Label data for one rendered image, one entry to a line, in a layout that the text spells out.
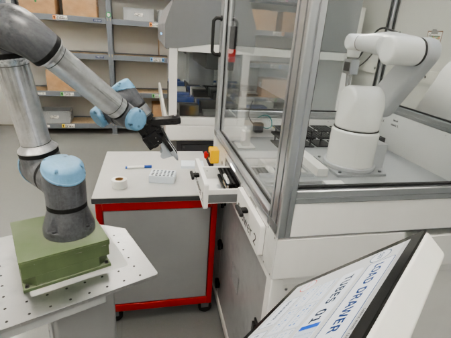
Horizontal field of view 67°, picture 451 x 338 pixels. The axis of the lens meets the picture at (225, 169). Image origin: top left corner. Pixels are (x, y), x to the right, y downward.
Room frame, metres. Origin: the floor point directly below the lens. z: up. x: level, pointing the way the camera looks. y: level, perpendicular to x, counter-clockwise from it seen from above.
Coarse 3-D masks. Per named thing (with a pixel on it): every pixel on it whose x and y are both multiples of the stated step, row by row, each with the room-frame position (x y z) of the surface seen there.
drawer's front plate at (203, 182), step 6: (198, 162) 1.40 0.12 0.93; (198, 168) 1.35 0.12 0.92; (204, 174) 1.27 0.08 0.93; (198, 180) 1.33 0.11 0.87; (204, 180) 1.21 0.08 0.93; (204, 186) 1.17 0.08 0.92; (198, 192) 1.32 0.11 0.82; (204, 192) 1.17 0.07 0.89; (204, 198) 1.17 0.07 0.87; (204, 204) 1.17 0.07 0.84
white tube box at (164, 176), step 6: (150, 174) 1.52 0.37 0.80; (156, 174) 1.53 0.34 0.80; (162, 174) 1.53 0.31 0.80; (168, 174) 1.54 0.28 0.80; (174, 174) 1.54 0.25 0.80; (150, 180) 1.51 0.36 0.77; (156, 180) 1.51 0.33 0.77; (162, 180) 1.51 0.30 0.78; (168, 180) 1.51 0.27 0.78; (174, 180) 1.54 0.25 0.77
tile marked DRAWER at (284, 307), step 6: (288, 300) 0.52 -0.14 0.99; (294, 300) 0.50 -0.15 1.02; (282, 306) 0.50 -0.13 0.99; (288, 306) 0.48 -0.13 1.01; (276, 312) 0.49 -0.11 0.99; (282, 312) 0.47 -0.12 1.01; (270, 318) 0.47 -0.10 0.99; (276, 318) 0.46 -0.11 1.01; (264, 324) 0.46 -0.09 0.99; (270, 324) 0.44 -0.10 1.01
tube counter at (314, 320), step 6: (330, 306) 0.37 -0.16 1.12; (318, 312) 0.38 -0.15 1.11; (324, 312) 0.37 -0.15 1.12; (312, 318) 0.37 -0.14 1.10; (318, 318) 0.36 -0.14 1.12; (324, 318) 0.35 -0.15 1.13; (306, 324) 0.36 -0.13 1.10; (312, 324) 0.35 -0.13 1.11; (318, 324) 0.34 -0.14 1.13; (300, 330) 0.35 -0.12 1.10; (306, 330) 0.34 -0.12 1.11; (312, 330) 0.33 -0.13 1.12; (294, 336) 0.34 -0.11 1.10; (300, 336) 0.33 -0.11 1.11; (306, 336) 0.32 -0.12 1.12
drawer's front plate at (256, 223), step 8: (240, 192) 1.14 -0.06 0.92; (240, 200) 1.13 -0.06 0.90; (248, 200) 1.07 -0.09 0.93; (248, 208) 1.03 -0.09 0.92; (248, 216) 1.02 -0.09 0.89; (256, 216) 0.96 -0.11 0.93; (248, 224) 1.01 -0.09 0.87; (256, 224) 0.93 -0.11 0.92; (256, 232) 0.92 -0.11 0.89; (264, 232) 0.90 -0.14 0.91; (256, 240) 0.91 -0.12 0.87; (256, 248) 0.91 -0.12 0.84
